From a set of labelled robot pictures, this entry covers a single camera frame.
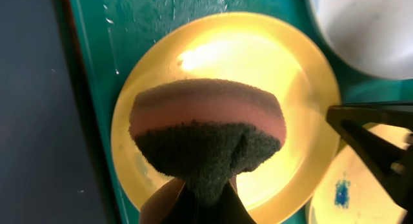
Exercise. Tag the black water tray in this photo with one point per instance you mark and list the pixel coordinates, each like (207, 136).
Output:
(46, 172)

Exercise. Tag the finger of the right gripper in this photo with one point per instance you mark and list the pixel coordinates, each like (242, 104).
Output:
(392, 166)

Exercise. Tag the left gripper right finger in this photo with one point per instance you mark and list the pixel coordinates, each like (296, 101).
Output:
(231, 209)

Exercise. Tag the teal plastic tray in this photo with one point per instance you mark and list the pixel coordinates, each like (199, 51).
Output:
(104, 39)

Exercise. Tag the light blue plate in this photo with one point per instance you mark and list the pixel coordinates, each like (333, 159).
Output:
(372, 36)

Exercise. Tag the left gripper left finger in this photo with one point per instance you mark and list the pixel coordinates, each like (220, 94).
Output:
(164, 203)

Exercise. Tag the green and orange sponge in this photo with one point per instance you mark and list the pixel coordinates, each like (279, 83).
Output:
(206, 131)

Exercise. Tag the yellow plate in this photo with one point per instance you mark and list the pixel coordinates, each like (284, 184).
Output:
(349, 193)
(260, 51)

